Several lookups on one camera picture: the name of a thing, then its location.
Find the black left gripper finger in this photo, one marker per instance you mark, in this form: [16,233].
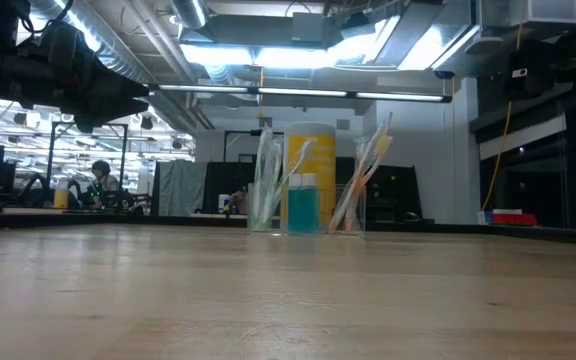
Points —
[113,106]
[113,86]

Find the black gantry stand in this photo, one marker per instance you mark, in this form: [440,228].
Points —
[118,125]

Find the person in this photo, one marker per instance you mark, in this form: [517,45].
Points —
[240,200]
[102,180]

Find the grey curtain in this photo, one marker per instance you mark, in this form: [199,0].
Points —
[180,187]

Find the small yellow canister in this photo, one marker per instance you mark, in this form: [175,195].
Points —
[61,199]

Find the red box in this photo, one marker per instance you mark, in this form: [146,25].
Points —
[513,218]

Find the long LED light bar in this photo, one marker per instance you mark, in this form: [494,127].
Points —
[298,92]

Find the black partition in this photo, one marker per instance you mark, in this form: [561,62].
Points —
[393,195]

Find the yellow white wipes canister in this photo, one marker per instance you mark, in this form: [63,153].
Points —
[318,160]

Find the clear acrylic organizer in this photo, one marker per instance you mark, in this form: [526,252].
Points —
[360,200]

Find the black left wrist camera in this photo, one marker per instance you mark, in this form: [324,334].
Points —
[68,42]

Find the black table frame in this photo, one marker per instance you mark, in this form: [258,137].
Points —
[118,218]

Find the black arch frame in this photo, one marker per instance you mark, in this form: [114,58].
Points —
[255,132]

